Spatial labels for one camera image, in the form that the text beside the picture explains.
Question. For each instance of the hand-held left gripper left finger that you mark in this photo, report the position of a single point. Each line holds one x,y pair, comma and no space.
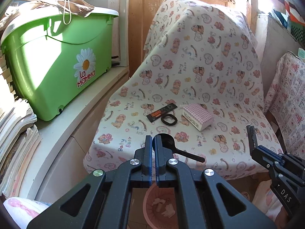
149,152

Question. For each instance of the stack of books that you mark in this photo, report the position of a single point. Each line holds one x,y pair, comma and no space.
14,136

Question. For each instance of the wooden door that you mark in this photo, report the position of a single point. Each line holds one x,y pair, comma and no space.
147,9

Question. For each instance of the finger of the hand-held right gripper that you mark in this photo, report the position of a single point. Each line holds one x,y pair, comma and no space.
252,137

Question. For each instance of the black orange wrapper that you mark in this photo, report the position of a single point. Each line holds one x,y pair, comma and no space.
162,112

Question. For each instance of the pink plastic wastebasket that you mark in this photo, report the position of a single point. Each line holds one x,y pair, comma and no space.
154,219

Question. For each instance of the green plastic storage box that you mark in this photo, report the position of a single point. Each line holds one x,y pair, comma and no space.
47,64

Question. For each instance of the beige cloth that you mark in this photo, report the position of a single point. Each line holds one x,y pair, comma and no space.
47,3

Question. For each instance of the pale pink cloth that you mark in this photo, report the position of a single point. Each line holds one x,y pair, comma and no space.
264,195

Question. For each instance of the colourful patchwork cloth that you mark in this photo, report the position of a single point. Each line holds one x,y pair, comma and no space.
290,7

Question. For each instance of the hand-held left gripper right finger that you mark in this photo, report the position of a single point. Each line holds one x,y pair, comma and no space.
157,152

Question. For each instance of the white shelf unit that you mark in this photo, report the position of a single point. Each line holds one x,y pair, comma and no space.
124,28

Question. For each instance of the black plastic spoon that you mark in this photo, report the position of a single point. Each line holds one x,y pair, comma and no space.
190,156

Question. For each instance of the pink printed cloth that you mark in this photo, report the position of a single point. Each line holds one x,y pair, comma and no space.
286,95

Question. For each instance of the pink checkered box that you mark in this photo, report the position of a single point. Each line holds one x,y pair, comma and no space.
197,115

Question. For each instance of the white cabinet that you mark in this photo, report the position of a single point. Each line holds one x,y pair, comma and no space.
71,124

